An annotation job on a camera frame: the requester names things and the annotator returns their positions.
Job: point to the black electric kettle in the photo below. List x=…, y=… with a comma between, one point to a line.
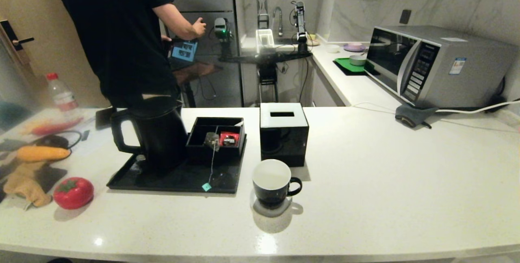
x=162, y=133

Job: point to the grey tea bag teal tag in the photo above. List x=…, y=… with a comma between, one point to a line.
x=211, y=139

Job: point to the white sachet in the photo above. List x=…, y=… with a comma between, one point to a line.
x=239, y=123

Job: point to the red sachet packet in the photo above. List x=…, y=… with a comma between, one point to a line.
x=228, y=137

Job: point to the black tissue box white lid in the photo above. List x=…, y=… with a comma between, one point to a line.
x=284, y=145

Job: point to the black teleoperation platform stand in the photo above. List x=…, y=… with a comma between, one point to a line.
x=268, y=74

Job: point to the black compartment organizer box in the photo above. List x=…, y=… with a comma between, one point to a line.
x=199, y=152

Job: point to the white dish rack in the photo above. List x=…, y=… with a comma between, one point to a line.
x=264, y=39

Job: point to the black mug white inside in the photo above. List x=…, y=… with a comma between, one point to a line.
x=271, y=196

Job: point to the brown wooden stool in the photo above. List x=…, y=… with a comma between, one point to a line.
x=195, y=70

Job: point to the white round coaster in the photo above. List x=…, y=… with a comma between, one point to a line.
x=281, y=213

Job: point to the chrome kitchen faucet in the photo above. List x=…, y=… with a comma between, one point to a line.
x=279, y=19

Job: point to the small white bowl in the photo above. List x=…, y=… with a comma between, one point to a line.
x=332, y=48

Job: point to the open laptop blue screen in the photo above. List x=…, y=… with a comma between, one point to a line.
x=185, y=51

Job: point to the green tray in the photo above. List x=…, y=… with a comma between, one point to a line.
x=345, y=65

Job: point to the black rectangular serving tray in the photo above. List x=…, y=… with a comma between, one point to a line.
x=183, y=181

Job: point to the tall black metal stand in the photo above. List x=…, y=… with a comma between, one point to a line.
x=262, y=7

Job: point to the grey bowl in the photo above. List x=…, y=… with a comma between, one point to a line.
x=357, y=61

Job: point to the purple plate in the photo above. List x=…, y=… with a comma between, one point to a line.
x=354, y=47

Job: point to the dark grey folded cloth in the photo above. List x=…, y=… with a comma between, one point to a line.
x=412, y=113

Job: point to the black smartphone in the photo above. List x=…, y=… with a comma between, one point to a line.
x=103, y=117

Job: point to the person in black shirt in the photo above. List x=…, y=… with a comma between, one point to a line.
x=118, y=31

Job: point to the clear bottle red cap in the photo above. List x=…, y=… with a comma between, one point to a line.
x=63, y=96

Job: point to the red toy tomato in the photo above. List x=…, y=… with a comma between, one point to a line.
x=73, y=193

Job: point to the red toy chili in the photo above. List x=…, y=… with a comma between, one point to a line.
x=55, y=127

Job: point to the silver microwave oven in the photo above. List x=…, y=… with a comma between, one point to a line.
x=467, y=76

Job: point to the yellow toy corn cob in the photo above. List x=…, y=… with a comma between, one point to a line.
x=40, y=153

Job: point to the black wall outlet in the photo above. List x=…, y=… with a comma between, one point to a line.
x=405, y=16

